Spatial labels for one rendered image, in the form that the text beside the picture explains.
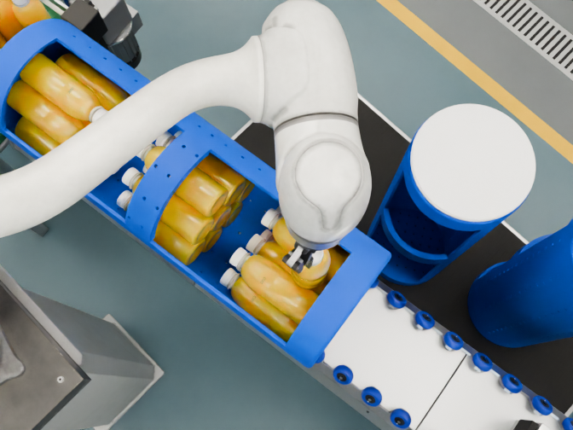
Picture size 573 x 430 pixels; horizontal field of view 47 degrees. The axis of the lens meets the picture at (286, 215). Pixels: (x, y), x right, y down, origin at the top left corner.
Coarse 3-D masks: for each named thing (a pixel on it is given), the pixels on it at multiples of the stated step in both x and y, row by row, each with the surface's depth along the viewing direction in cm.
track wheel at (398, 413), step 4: (392, 412) 140; (396, 412) 139; (400, 412) 139; (404, 412) 139; (392, 416) 140; (396, 416) 139; (400, 416) 139; (404, 416) 138; (408, 416) 139; (392, 420) 140; (396, 420) 140; (400, 420) 139; (404, 420) 139; (408, 420) 138; (396, 424) 140; (400, 424) 140; (404, 424) 139; (408, 424) 139; (404, 428) 140
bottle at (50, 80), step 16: (32, 64) 136; (48, 64) 137; (32, 80) 137; (48, 80) 136; (64, 80) 136; (48, 96) 137; (64, 96) 135; (80, 96) 135; (96, 96) 138; (80, 112) 135
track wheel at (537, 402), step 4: (536, 396) 141; (540, 396) 142; (532, 400) 141; (536, 400) 140; (540, 400) 140; (544, 400) 141; (532, 404) 141; (536, 404) 139; (540, 404) 139; (544, 404) 140; (548, 404) 140; (536, 408) 139; (540, 408) 139; (544, 408) 138; (548, 408) 139; (552, 408) 140; (540, 412) 139; (544, 412) 139; (548, 412) 139
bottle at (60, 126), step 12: (24, 84) 141; (12, 96) 140; (24, 96) 140; (36, 96) 140; (24, 108) 140; (36, 108) 139; (48, 108) 139; (60, 108) 139; (36, 120) 139; (48, 120) 138; (60, 120) 138; (72, 120) 139; (48, 132) 139; (60, 132) 138; (72, 132) 138
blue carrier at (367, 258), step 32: (32, 32) 135; (64, 32) 138; (0, 64) 133; (96, 64) 134; (0, 96) 134; (0, 128) 140; (192, 128) 132; (160, 160) 127; (192, 160) 127; (224, 160) 129; (256, 160) 133; (96, 192) 147; (160, 192) 126; (256, 192) 149; (128, 224) 133; (256, 224) 151; (224, 256) 149; (352, 256) 123; (384, 256) 127; (224, 288) 142; (352, 288) 120; (256, 320) 129; (320, 320) 120; (288, 352) 129; (320, 352) 122
